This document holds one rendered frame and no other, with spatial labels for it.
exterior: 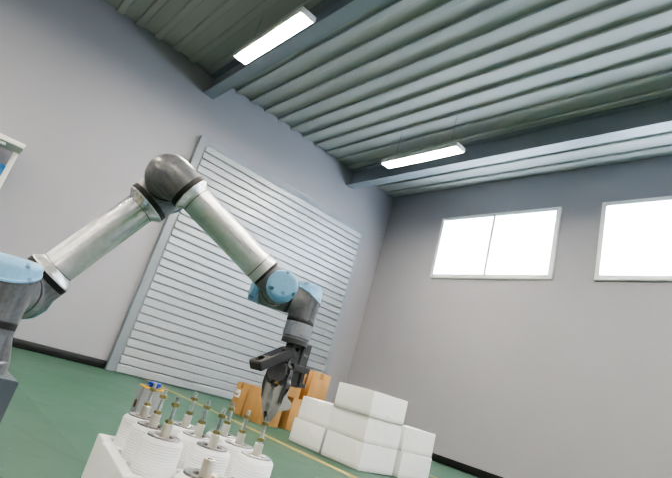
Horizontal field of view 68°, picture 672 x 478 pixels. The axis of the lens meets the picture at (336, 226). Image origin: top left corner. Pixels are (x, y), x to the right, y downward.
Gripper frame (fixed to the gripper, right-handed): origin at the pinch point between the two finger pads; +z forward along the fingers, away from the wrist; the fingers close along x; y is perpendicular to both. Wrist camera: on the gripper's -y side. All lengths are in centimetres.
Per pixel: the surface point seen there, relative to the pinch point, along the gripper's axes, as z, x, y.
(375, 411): -6, 132, 216
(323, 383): -16, 270, 299
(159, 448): 11.3, 1.9, -24.8
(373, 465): 30, 131, 226
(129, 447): 14.8, 16.0, -23.8
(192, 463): 13.4, 1.8, -15.4
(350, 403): -6, 154, 212
